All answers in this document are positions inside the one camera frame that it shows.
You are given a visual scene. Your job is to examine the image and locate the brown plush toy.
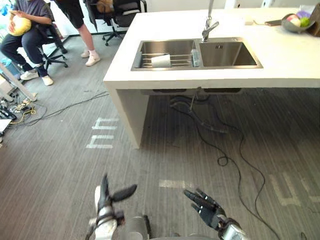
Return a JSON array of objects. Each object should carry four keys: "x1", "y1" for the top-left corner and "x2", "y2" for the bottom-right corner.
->
[{"x1": 95, "y1": 0, "x2": 115, "y2": 13}]

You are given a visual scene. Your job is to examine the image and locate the black looped floor cable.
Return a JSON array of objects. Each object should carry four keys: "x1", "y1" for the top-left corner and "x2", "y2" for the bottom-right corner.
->
[{"x1": 192, "y1": 117, "x2": 282, "y2": 240}]

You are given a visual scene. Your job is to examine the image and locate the yellow cable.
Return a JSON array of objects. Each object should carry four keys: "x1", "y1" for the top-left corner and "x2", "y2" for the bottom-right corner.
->
[{"x1": 11, "y1": 104, "x2": 36, "y2": 125}]

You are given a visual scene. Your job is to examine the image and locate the chrome kitchen faucet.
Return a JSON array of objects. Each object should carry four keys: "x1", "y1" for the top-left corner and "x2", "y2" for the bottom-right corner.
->
[{"x1": 200, "y1": 0, "x2": 220, "y2": 43}]

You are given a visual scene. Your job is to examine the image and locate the grey drain hose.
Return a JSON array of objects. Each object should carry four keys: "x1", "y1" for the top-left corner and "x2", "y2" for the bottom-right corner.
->
[{"x1": 169, "y1": 95, "x2": 229, "y2": 135}]

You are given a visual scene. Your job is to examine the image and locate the white cup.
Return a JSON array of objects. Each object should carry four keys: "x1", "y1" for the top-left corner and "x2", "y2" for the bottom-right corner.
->
[{"x1": 150, "y1": 54, "x2": 172, "y2": 69}]

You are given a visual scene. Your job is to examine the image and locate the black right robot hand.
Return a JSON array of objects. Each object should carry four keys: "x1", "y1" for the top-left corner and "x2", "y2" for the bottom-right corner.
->
[{"x1": 183, "y1": 188, "x2": 226, "y2": 230}]

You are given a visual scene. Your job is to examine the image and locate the seated person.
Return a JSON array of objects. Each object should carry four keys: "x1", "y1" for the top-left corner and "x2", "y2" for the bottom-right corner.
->
[{"x1": 0, "y1": 0, "x2": 55, "y2": 87}]

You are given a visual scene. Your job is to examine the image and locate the yellow plush pillow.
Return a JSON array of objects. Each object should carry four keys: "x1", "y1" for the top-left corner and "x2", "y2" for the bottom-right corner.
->
[{"x1": 6, "y1": 10, "x2": 32, "y2": 37}]

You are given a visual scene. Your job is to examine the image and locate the white stone kitchen island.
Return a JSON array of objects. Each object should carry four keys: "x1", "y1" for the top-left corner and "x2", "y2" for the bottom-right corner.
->
[{"x1": 103, "y1": 4, "x2": 320, "y2": 150}]

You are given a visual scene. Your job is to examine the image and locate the long black floor cable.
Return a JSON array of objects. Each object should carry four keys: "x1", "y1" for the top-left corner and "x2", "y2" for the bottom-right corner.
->
[{"x1": 24, "y1": 90, "x2": 110, "y2": 127}]

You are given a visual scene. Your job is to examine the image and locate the grey fruit bowl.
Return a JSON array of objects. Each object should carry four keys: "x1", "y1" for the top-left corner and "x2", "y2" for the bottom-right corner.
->
[{"x1": 280, "y1": 13, "x2": 317, "y2": 34}]

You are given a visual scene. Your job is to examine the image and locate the stainless steel double sink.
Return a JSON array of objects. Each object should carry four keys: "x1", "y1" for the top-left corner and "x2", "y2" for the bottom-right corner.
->
[{"x1": 130, "y1": 37, "x2": 264, "y2": 72}]

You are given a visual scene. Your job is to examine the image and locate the black office chair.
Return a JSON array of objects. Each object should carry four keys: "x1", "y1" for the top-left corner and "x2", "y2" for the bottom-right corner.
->
[
  {"x1": 31, "y1": 19, "x2": 69, "y2": 74},
  {"x1": 101, "y1": 0, "x2": 148, "y2": 47},
  {"x1": 84, "y1": 0, "x2": 118, "y2": 27}
]

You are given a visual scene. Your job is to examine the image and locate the standing person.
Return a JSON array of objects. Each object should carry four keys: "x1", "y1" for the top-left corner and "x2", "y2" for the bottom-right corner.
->
[{"x1": 54, "y1": 0, "x2": 102, "y2": 67}]

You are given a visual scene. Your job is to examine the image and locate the smartphone with tan case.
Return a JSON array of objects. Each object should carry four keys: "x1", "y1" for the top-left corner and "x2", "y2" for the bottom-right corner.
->
[{"x1": 264, "y1": 19, "x2": 284, "y2": 27}]

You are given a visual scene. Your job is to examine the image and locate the metal table frame leg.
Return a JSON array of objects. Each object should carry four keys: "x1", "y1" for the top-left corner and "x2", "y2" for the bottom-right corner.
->
[{"x1": 0, "y1": 61, "x2": 38, "y2": 103}]

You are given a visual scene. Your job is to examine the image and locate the metal wire sink rack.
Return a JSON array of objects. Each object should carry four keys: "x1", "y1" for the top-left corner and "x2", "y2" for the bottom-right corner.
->
[{"x1": 139, "y1": 52, "x2": 195, "y2": 69}]

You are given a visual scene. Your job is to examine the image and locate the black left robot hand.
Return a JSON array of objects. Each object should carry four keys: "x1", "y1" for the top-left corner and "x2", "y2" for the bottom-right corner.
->
[{"x1": 94, "y1": 173, "x2": 138, "y2": 211}]

